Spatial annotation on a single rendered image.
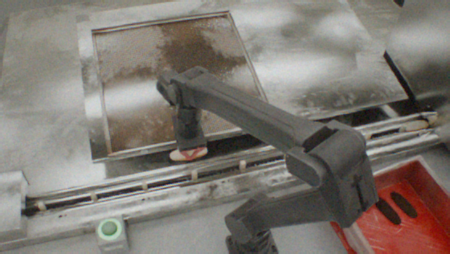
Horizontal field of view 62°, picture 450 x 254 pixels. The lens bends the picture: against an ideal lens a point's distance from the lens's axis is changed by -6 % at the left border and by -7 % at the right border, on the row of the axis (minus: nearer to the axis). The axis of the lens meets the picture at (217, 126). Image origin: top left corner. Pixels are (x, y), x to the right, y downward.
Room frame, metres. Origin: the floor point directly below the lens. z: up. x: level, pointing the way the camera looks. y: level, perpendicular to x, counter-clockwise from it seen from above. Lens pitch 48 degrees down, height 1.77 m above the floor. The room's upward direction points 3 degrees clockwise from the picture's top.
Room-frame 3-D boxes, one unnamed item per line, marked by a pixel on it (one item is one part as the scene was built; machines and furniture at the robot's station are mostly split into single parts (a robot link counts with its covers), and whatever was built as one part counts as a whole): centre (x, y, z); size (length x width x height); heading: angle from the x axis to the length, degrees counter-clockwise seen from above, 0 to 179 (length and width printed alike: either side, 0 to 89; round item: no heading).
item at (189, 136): (0.63, 0.07, 1.06); 0.10 x 0.07 x 0.07; 19
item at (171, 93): (0.66, 0.09, 1.15); 0.11 x 0.09 x 0.12; 41
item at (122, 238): (0.42, 0.25, 0.84); 0.08 x 0.08 x 0.11; 19
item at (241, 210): (0.44, -0.09, 0.94); 0.09 x 0.05 x 0.10; 41
